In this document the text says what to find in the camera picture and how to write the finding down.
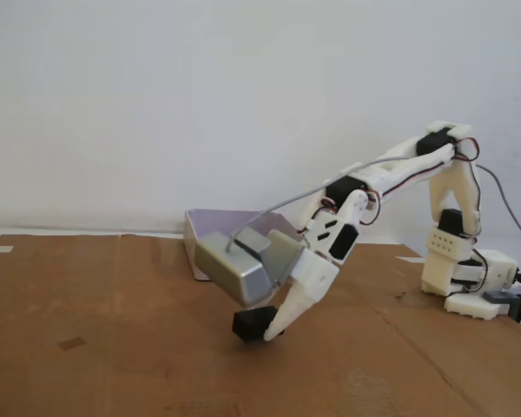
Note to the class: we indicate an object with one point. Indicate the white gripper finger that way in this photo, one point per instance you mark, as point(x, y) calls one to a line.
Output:
point(293, 306)

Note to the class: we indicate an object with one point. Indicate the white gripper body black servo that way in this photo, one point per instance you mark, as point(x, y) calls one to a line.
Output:
point(316, 276)

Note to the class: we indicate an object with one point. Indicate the black rectangular block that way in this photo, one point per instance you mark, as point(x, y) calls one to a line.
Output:
point(249, 326)

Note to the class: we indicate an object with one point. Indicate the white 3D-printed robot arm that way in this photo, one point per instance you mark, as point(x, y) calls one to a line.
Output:
point(395, 171)

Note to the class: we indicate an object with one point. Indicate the pale plastic open box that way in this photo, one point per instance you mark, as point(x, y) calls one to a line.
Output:
point(208, 223)

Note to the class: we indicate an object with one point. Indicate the silver webcam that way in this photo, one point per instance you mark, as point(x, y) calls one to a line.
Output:
point(230, 273)

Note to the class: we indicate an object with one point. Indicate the gray and black table clamp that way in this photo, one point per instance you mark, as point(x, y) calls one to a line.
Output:
point(497, 298)

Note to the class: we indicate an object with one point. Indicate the brown cardboard sheet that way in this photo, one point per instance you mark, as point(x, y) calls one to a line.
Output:
point(113, 347)

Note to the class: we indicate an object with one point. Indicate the white tape piece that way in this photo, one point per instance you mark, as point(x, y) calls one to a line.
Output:
point(3, 249)

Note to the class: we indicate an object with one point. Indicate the gray webcam mount bracket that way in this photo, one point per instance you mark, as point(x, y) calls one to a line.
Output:
point(282, 256)

